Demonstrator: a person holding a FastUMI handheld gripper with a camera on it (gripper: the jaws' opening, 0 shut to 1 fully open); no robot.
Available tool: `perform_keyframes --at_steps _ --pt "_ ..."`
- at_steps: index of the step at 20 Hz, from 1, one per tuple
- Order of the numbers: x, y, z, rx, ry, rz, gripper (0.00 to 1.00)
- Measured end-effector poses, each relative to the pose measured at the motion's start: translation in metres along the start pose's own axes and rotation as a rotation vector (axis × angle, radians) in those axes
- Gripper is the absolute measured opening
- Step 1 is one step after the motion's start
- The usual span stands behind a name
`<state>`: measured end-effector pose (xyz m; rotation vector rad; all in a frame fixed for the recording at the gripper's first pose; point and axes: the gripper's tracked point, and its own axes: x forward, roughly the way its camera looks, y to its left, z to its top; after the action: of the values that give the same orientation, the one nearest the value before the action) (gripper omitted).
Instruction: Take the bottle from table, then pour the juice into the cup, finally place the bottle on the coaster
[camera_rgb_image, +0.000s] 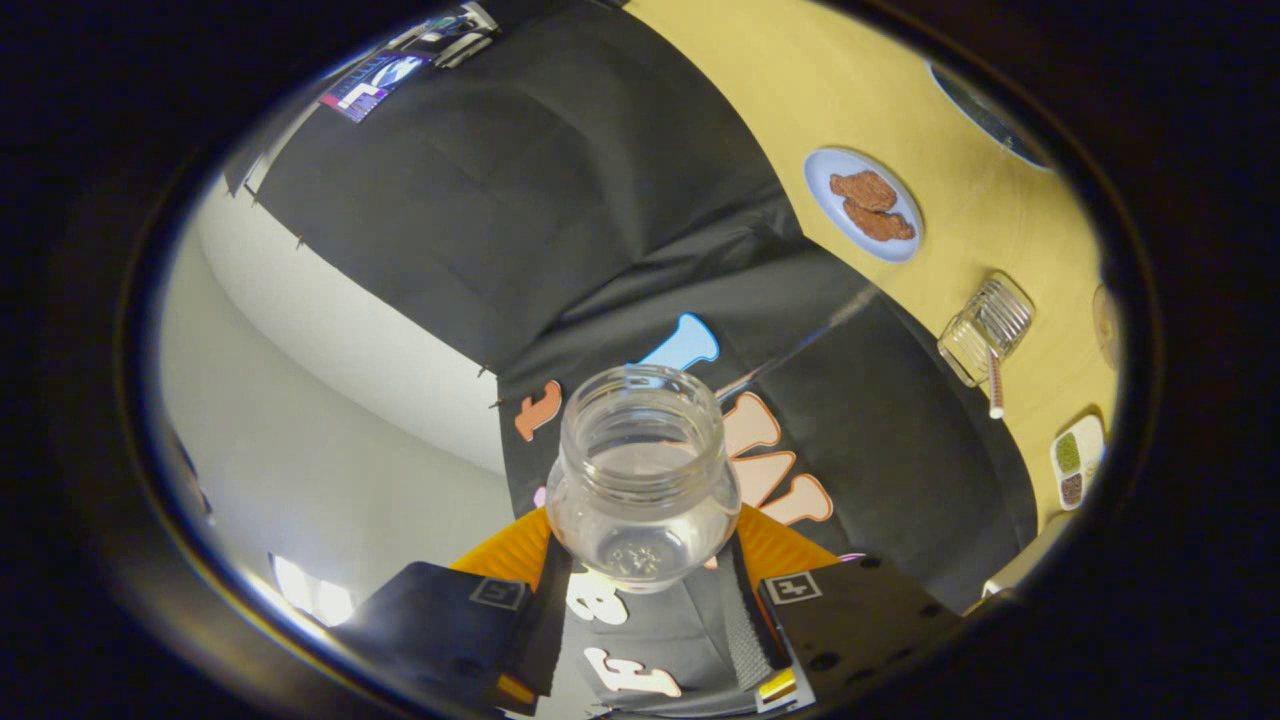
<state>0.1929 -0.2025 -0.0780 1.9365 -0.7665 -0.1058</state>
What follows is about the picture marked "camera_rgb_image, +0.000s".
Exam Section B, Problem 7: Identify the wooden table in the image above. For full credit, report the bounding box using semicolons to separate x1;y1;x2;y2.
625;0;1121;531

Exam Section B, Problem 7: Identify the clear ribbed glass container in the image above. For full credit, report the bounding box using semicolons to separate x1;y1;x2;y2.
937;273;1036;389

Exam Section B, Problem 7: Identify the ceiling light panel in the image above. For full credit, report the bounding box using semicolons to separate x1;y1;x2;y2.
270;553;356;628

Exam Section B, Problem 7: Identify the clear glass bottle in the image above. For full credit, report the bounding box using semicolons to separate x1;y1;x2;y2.
546;365;743;595

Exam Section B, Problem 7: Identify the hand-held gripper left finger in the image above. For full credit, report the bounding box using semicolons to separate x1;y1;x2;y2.
335;508;573;716

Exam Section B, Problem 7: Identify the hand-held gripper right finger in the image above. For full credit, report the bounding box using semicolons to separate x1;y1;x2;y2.
720;503;966;713

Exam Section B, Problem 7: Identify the brown meat piece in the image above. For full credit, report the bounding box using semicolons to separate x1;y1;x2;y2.
842;198;917;243
828;169;899;213

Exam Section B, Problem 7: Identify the white divided tray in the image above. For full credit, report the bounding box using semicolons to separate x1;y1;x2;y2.
1050;413;1107;512

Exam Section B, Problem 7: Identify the light blue plate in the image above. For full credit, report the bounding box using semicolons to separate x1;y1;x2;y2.
803;147;924;264

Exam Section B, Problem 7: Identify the white toaster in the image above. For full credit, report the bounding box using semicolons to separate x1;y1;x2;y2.
983;512;1073;601

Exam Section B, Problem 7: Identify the computer monitor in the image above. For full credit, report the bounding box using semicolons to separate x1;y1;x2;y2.
318;2;501;124

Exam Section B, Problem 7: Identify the round brown coaster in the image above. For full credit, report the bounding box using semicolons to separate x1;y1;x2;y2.
1092;283;1121;371

